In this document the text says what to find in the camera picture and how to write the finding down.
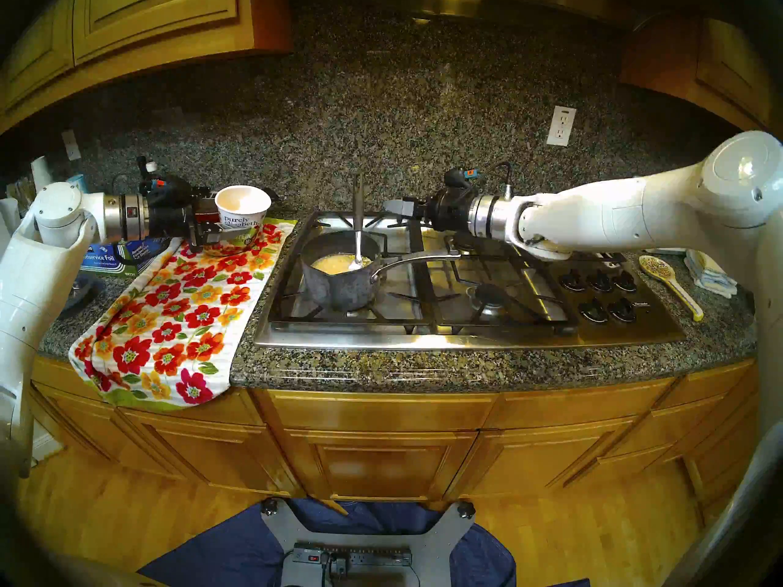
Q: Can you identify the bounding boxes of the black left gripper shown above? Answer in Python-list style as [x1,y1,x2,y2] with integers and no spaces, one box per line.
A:
[146,187,224,253]

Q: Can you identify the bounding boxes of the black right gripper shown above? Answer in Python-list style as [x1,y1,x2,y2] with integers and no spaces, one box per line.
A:
[384,188,475,233]

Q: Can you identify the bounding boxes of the white paper oats cup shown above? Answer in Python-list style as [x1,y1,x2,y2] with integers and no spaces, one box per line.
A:
[214,185,272,250]

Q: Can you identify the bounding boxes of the grey handled metal spoon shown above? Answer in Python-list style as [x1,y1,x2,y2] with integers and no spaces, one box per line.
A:
[349,173,368,271]

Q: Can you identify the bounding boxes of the black pot lid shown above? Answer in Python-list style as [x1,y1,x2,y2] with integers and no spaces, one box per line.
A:
[58,273,105,320]

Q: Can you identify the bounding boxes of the yellow wooden spoon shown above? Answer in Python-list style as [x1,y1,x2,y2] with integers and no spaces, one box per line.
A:
[639,256,705,322]

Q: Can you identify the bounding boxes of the dark grey saucepan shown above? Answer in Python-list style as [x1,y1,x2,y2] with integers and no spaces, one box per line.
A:
[301,230,462,312]

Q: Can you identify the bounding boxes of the blue foil sheets box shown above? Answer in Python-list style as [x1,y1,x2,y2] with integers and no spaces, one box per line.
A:
[80,236,172,279]

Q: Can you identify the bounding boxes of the black round burner cap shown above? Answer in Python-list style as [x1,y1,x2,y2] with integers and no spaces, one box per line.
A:
[468,284,514,320]

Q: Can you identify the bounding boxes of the floral kitchen towel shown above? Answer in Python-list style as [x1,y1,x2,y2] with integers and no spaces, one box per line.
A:
[69,218,299,408]

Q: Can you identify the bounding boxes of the white paper towel roll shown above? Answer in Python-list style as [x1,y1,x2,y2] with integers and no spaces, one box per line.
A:
[0,198,20,256]

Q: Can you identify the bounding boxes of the wooden upper cabinet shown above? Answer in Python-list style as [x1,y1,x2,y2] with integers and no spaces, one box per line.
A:
[619,14,783,137]
[0,0,293,134]

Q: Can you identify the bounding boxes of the wooden lower cabinets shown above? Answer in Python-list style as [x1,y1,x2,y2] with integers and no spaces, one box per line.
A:
[24,353,759,531]

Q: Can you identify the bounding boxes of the stainless steel gas cooktop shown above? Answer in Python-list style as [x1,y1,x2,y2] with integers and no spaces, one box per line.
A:
[254,210,687,351]

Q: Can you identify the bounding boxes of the folded cloth stack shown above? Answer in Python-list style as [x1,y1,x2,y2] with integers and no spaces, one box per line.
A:
[684,249,738,299]

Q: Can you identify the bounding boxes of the dark blue cloth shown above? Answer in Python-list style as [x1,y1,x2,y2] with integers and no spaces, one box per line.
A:
[138,499,591,587]

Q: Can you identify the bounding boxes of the grey power strip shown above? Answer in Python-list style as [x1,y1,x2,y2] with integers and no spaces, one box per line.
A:
[292,544,414,568]

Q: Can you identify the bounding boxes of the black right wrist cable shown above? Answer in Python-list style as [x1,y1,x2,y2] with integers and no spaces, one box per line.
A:
[480,161,516,201]

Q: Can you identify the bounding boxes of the white wall power outlet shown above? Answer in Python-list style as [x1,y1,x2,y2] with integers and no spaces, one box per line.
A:
[546,105,577,147]

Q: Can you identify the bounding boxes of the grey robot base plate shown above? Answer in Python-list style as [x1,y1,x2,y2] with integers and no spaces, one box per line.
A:
[260,499,477,587]

